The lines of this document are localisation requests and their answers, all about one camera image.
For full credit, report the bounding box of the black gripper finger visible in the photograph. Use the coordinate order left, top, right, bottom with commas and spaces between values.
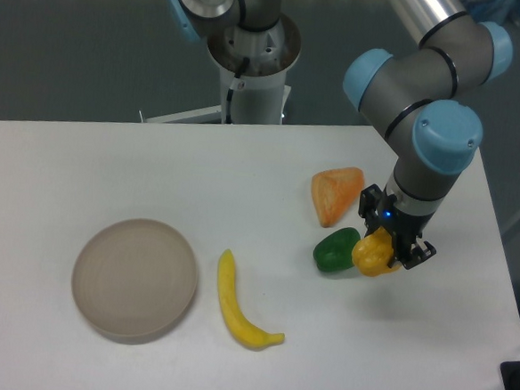
358, 184, 383, 230
402, 240, 436, 270

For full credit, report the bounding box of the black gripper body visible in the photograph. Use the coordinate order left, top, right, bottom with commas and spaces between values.
377, 193, 432, 261

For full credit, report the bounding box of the yellow bell pepper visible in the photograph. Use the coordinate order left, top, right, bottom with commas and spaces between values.
351, 227, 402, 277

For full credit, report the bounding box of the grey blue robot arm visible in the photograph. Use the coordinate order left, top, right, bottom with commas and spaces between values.
167, 0, 513, 275

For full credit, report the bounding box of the green bell pepper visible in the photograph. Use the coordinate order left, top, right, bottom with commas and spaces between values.
312, 227, 361, 273

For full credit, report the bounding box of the beige round plate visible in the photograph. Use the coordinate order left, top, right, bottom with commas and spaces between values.
70, 218, 199, 345

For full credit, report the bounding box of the orange fruit wedge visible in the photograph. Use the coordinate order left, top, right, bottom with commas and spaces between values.
311, 167, 365, 227

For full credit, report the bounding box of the yellow banana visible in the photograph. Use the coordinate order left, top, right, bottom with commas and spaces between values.
216, 249, 286, 350

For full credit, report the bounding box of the black cable on pedestal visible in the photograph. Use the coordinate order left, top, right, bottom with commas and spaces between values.
223, 54, 252, 126

